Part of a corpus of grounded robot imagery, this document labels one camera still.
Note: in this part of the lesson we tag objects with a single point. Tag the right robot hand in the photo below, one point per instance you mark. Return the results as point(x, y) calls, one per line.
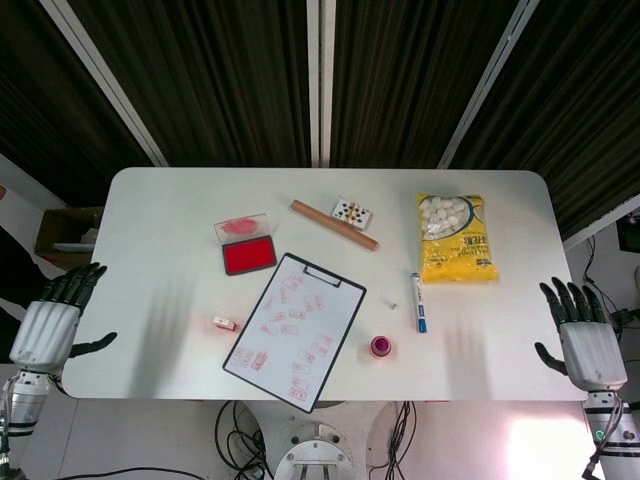
point(592, 355)

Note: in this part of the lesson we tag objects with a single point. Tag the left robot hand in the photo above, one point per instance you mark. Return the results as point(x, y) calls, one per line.
point(45, 335)

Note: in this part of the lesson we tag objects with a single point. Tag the red and white stamp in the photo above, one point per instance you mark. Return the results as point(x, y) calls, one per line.
point(224, 323)

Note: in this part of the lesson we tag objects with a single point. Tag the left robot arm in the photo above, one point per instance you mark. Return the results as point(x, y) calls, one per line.
point(25, 405)

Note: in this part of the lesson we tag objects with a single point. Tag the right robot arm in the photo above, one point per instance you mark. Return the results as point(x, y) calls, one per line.
point(607, 425)

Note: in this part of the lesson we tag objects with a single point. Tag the red ink pad case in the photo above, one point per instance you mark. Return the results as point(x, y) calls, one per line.
point(249, 257)

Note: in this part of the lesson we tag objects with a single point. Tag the cardboard box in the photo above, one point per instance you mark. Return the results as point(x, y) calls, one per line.
point(55, 235)

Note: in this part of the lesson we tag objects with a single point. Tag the yellow snack bag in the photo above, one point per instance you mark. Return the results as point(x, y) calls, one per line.
point(457, 250)

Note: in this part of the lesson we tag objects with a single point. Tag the blue white marker pen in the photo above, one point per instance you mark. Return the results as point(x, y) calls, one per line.
point(419, 305)

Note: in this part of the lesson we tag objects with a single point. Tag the stacked colourful cups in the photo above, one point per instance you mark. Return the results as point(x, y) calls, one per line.
point(381, 347)

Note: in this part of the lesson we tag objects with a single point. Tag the black rimmed white clipboard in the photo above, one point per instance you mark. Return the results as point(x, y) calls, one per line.
point(300, 340)

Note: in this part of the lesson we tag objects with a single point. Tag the playing cards deck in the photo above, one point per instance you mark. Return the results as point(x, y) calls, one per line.
point(355, 211)

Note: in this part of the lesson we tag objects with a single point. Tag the white robot torso base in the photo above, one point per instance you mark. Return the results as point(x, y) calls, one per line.
point(315, 452)

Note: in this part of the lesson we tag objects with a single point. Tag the wooden rolling pin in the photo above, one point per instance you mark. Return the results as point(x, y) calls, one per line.
point(320, 219)

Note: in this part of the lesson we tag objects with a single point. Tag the white partition post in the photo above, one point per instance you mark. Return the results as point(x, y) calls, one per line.
point(107, 82)
point(482, 82)
point(320, 80)

